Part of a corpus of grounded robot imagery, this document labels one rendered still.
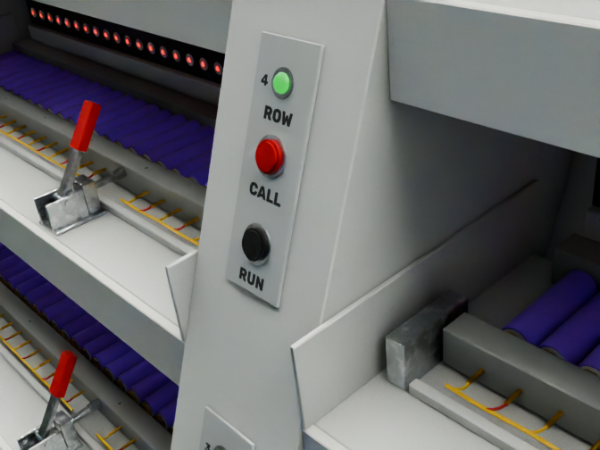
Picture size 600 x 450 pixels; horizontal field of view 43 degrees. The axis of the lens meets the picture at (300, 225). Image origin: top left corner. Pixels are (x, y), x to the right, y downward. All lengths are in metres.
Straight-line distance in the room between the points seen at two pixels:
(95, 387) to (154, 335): 0.22
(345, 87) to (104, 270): 0.24
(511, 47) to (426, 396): 0.17
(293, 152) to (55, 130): 0.36
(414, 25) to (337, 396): 0.17
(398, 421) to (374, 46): 0.17
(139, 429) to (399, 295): 0.30
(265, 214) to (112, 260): 0.18
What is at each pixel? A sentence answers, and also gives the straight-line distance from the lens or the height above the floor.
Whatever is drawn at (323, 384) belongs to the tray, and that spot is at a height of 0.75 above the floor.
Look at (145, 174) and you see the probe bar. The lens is 0.56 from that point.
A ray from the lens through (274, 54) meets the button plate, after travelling 0.35.
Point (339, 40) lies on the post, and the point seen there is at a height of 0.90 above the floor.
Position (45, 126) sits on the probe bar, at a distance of 0.69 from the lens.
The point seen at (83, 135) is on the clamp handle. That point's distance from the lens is 0.55.
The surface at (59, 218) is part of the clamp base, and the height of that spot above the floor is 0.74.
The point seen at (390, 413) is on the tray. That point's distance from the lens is 0.37.
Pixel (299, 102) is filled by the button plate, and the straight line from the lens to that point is 0.34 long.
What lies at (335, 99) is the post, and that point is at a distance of 0.33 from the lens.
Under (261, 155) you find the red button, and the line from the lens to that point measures 0.35.
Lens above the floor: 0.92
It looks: 17 degrees down
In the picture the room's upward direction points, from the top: 10 degrees clockwise
